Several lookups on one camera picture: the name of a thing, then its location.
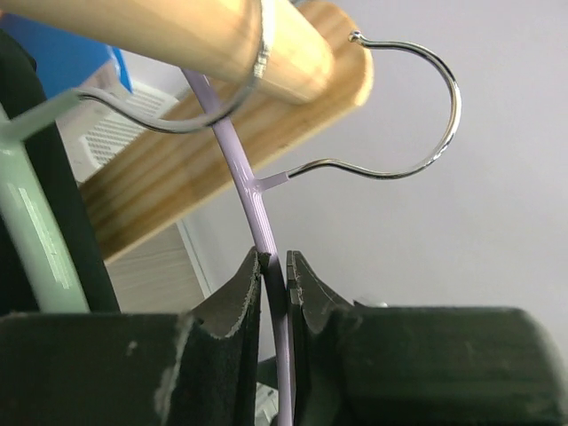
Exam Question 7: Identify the wooden clothes rack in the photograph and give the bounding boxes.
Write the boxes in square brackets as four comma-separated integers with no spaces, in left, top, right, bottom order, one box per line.
[1,1,374,262]

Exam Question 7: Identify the blue folder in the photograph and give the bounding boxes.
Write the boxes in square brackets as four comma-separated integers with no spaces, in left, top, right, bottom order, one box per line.
[1,14,132,98]

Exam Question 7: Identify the black trousers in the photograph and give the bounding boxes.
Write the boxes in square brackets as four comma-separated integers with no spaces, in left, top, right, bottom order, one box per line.
[1,31,120,315]

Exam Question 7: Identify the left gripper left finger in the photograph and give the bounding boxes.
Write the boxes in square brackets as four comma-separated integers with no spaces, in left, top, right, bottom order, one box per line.
[1,251,261,425]

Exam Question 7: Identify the mint green hanger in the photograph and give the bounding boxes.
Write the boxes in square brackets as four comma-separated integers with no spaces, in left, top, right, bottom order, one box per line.
[1,1,276,313]

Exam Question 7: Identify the lilac plastic hanger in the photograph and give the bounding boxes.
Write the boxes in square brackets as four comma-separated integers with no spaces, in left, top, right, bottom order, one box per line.
[181,29,462,426]

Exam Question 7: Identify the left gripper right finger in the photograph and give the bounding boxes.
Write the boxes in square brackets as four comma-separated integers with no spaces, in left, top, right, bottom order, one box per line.
[287,251,567,425]

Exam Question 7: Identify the white plastic basket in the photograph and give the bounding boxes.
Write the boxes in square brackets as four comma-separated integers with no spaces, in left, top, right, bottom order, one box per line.
[55,79,187,183]

